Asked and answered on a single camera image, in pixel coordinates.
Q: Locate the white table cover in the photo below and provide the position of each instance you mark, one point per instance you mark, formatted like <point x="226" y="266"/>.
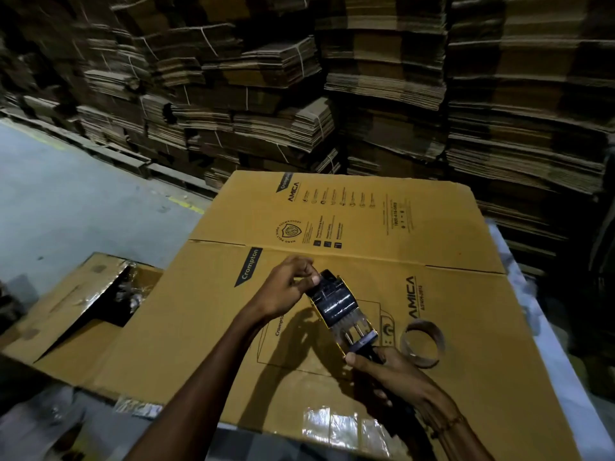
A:
<point x="567" y="379"/>

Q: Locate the tape roll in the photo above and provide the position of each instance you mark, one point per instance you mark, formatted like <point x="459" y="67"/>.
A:
<point x="336" y="307"/>

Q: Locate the large flattened printed cardboard box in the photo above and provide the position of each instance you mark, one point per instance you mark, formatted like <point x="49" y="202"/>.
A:
<point x="336" y="220"/>

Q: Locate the row of wooden pallets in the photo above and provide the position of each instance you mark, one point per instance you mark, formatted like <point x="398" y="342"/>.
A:
<point x="120" y="160"/>

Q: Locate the person's left forearm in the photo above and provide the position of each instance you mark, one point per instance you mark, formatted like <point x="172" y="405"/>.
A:
<point x="206" y="388"/>

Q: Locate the person's right forearm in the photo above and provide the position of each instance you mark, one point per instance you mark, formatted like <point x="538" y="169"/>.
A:
<point x="461" y="441"/>

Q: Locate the empty cardboard tape core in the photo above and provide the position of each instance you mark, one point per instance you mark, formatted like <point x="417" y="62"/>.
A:
<point x="435" y="352"/>

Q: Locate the open brown cardboard box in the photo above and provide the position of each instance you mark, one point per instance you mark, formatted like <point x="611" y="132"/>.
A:
<point x="72" y="302"/>

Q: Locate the person's right hand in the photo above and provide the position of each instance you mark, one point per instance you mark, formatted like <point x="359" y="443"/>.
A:
<point x="406" y="381"/>

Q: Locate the person's left hand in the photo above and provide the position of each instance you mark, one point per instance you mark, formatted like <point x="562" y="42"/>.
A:
<point x="281" y="292"/>

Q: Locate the person's right thumb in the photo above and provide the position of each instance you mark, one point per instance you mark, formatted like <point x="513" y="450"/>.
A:
<point x="360" y="362"/>

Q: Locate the stacks of flattened cardboard sheets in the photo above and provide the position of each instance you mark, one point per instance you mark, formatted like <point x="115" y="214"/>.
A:
<point x="384" y="67"/>

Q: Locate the black tape dispenser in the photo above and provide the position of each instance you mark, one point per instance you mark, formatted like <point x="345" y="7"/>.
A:
<point x="342" y="314"/>

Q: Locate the crumpled clear tape piece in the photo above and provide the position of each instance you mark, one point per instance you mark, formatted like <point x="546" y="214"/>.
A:
<point x="137" y="409"/>

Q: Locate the person's left thumb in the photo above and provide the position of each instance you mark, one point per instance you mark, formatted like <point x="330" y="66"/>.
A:
<point x="307" y="282"/>

